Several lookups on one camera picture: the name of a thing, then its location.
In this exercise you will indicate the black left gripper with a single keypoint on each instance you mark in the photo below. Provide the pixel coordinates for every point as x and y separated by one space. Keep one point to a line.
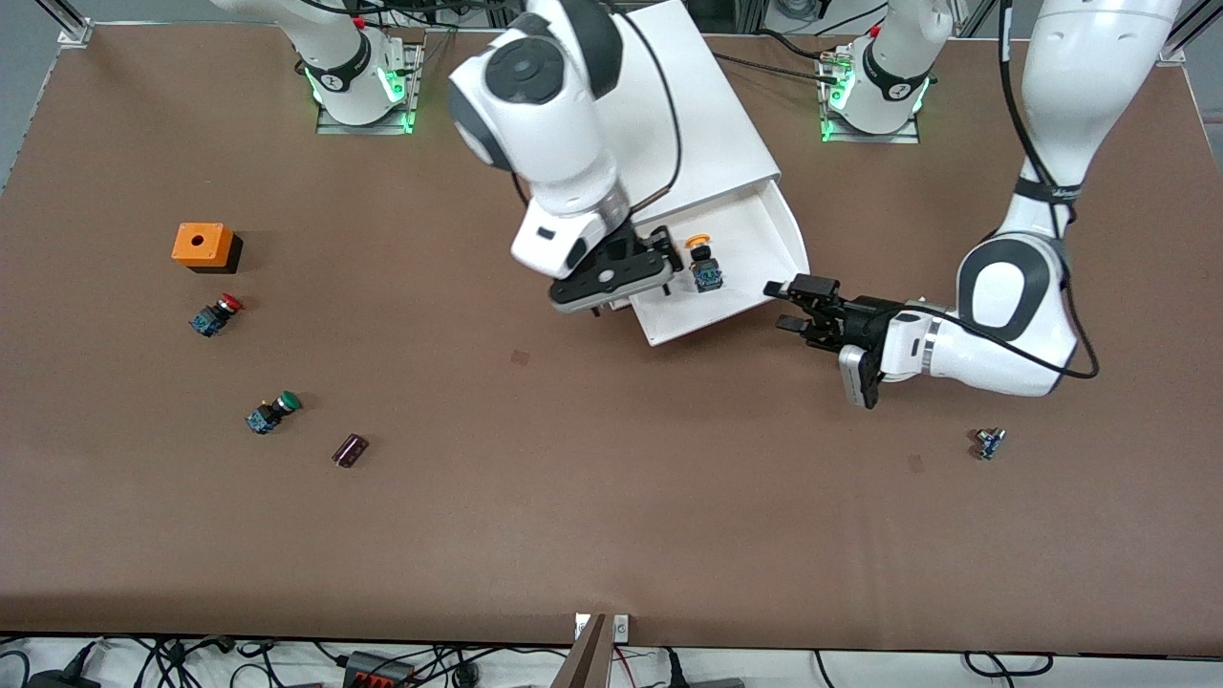
865 320

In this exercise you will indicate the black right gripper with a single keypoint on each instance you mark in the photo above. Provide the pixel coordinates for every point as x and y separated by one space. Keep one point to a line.
642 247

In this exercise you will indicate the white plastic drawer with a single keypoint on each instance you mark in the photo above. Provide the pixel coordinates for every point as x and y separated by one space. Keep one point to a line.
745 277

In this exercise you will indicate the yellow push button blue base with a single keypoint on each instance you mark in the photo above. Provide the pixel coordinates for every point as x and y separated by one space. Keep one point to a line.
707 277

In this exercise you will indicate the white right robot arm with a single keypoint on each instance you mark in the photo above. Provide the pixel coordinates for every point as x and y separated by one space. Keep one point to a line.
535 124

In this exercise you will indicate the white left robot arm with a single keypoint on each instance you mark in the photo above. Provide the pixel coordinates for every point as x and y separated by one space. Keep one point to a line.
1080 76

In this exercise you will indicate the white drawer cabinet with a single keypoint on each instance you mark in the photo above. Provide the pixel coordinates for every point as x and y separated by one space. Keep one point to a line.
707 124

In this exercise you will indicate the green push button blue base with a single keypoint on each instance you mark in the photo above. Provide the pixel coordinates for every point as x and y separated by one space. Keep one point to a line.
272 413

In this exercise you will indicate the red push button blue base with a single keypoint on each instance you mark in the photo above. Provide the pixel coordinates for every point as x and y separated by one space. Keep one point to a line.
215 315

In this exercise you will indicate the chrome valve fitting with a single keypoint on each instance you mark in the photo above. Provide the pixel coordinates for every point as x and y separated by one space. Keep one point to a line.
989 443

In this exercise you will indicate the maroon cylindrical capacitor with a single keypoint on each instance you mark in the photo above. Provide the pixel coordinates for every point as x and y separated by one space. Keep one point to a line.
350 450

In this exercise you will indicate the orange box with hole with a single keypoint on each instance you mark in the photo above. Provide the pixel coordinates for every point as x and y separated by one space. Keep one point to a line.
199 244

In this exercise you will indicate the black power strip red switches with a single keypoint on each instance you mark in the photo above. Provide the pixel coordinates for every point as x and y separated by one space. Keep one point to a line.
377 669

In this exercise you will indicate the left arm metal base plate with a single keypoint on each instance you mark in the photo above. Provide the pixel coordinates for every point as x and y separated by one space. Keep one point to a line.
908 139

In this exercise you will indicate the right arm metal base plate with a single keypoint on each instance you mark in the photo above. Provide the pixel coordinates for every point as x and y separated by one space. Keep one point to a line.
330 127

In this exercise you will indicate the small white bracket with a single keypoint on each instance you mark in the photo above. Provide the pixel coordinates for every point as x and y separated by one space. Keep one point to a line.
581 626
621 627

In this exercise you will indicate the brown camera post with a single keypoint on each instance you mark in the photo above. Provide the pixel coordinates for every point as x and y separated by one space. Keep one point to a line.
585 659

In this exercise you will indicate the aluminium frame profile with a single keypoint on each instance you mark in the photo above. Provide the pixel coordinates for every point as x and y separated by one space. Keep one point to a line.
72 29

